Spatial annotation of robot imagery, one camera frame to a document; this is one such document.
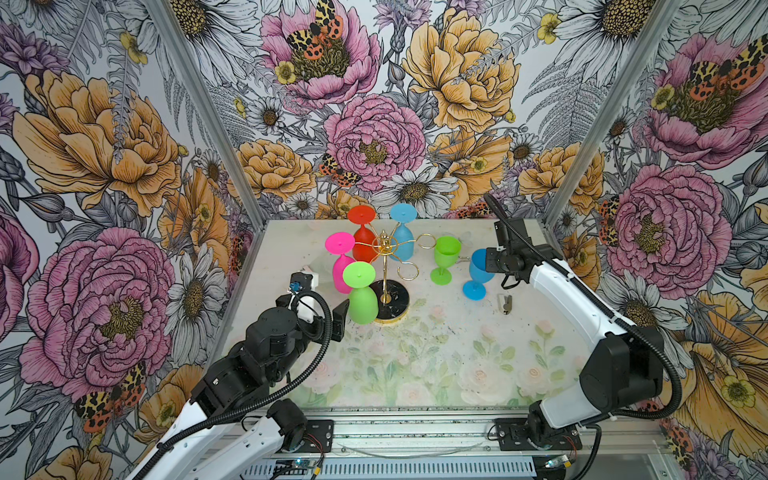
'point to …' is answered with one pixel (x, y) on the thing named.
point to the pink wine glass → (340, 243)
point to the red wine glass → (365, 242)
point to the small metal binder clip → (504, 303)
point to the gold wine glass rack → (393, 297)
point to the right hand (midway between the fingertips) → (498, 266)
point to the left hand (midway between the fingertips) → (327, 307)
